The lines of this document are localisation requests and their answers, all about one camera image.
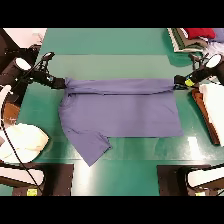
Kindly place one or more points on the cream white garment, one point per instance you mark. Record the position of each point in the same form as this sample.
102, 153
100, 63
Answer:
21, 143

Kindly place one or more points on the pale lavender garment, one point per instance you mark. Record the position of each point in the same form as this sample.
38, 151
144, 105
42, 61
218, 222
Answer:
215, 49

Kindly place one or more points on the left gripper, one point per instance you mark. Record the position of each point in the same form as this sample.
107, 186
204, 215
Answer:
53, 81

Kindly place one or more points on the red garment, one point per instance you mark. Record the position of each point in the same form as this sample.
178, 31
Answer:
200, 32

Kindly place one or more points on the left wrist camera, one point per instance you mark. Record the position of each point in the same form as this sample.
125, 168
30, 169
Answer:
48, 57

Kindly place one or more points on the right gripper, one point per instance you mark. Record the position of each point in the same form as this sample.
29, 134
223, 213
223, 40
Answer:
184, 82

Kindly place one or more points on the brown garment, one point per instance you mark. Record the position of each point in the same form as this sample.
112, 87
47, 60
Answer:
8, 115
204, 111

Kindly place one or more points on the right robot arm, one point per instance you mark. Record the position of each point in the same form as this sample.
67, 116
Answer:
213, 68

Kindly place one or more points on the olive garment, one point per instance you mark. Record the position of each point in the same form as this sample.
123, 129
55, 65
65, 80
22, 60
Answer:
191, 44

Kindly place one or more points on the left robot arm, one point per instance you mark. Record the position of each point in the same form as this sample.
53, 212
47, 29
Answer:
13, 75

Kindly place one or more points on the lavender blue T-shirt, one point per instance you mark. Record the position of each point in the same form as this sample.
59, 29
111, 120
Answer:
126, 113

